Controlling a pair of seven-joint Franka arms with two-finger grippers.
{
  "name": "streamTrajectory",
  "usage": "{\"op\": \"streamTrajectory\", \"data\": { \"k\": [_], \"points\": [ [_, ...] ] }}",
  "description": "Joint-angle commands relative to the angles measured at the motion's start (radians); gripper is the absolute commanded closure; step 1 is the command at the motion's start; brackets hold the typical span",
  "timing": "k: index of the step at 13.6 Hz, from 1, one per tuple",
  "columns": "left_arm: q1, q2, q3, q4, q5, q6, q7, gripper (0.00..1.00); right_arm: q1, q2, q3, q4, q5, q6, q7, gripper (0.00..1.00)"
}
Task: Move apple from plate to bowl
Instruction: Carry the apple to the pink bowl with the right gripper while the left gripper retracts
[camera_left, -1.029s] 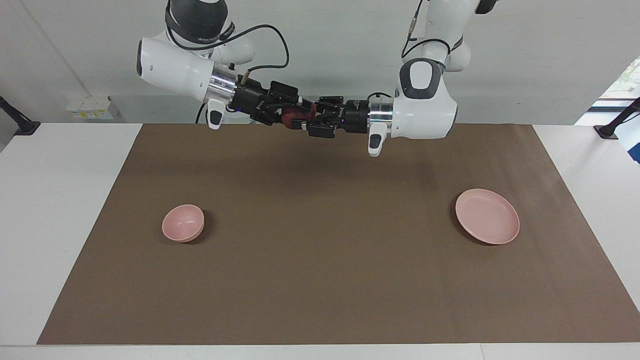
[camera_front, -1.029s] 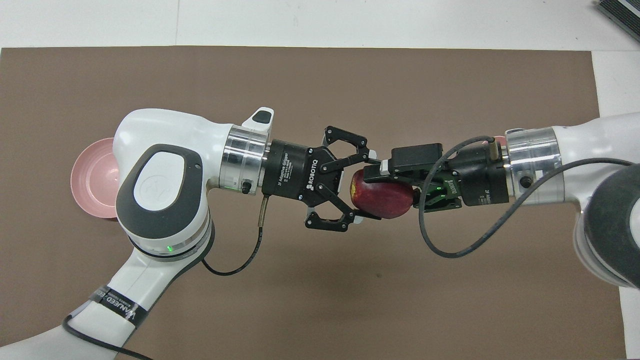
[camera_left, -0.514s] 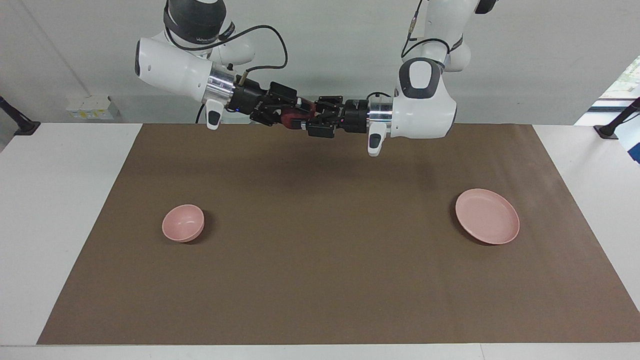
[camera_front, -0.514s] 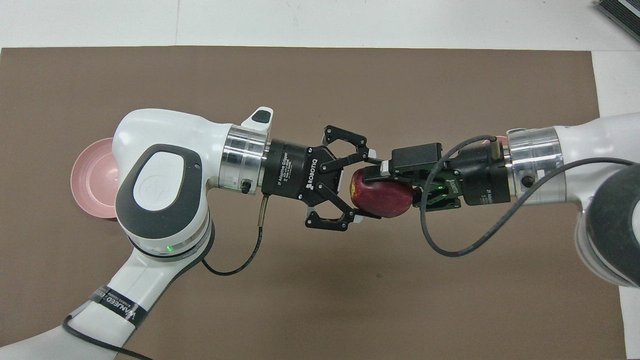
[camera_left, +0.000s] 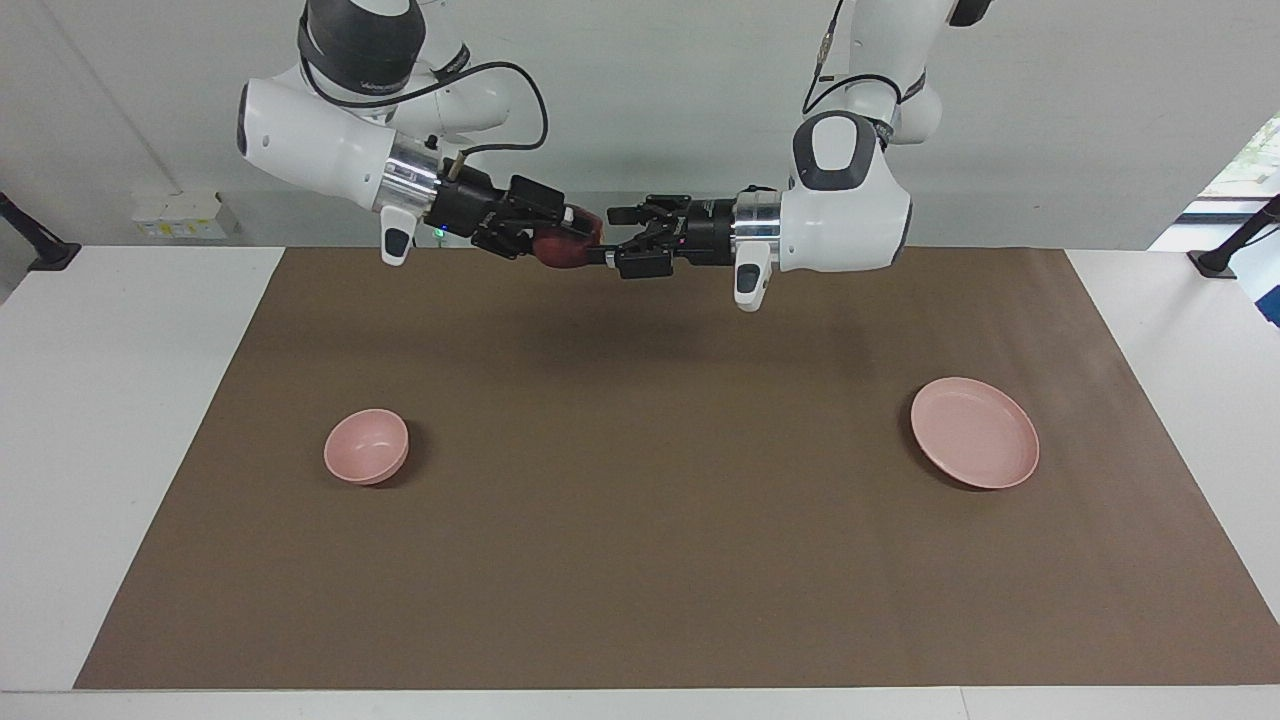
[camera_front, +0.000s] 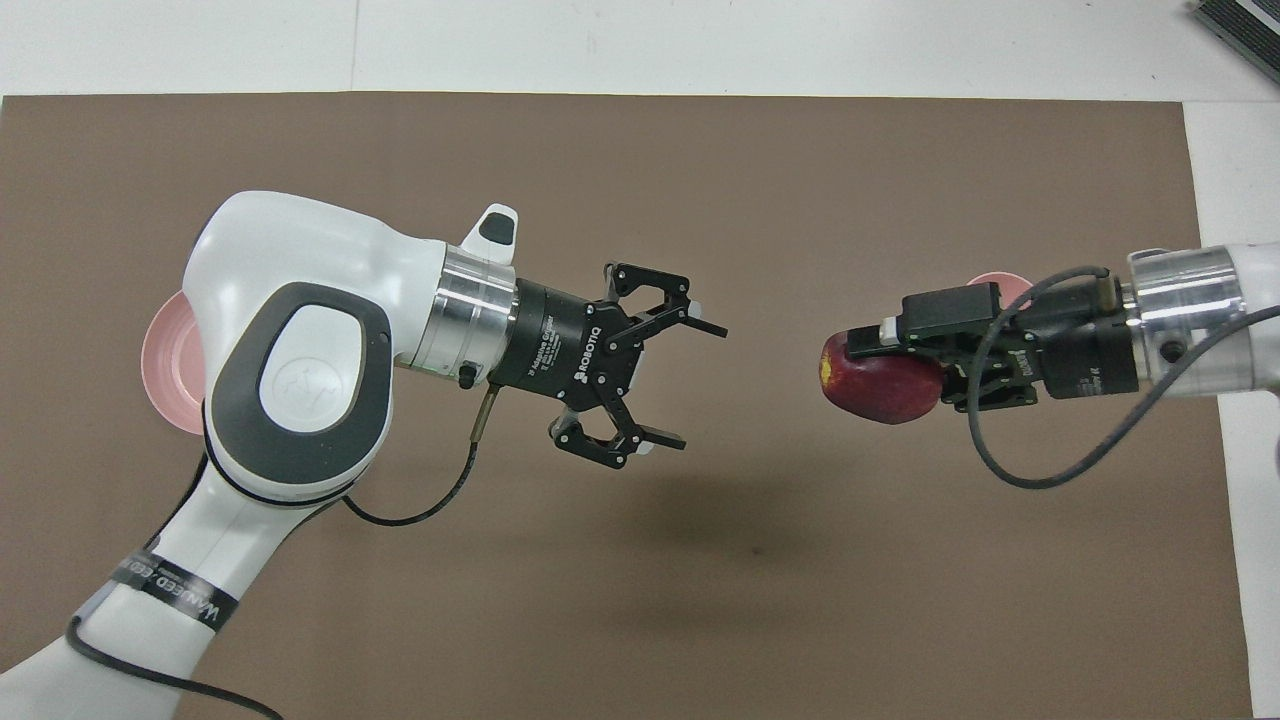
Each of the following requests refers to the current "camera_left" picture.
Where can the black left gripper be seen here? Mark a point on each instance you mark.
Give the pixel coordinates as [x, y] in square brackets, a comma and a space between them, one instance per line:
[700, 235]

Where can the black clamp stand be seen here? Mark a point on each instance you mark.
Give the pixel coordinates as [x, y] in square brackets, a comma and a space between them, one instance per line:
[55, 257]
[1215, 262]

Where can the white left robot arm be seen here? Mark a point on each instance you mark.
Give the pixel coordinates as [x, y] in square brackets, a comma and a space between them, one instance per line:
[850, 220]

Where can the pink bowl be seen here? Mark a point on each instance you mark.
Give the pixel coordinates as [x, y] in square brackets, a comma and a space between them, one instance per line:
[360, 445]

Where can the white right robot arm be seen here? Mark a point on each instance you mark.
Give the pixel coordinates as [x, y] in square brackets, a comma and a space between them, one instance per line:
[310, 130]

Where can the brown table mat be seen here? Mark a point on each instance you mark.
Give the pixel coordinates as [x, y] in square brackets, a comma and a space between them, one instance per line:
[640, 500]

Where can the glass window dark frame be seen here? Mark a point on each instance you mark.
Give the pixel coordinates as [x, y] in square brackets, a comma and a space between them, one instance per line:
[1250, 165]

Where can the dark red apple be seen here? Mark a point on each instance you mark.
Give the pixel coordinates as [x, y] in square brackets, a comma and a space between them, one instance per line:
[560, 250]

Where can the pink plate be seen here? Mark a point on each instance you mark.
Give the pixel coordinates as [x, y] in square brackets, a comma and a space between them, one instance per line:
[975, 430]

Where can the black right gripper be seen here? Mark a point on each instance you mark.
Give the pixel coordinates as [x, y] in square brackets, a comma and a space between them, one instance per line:
[490, 210]

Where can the white wall socket strip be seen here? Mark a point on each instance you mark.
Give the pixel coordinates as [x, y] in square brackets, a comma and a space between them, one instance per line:
[185, 215]

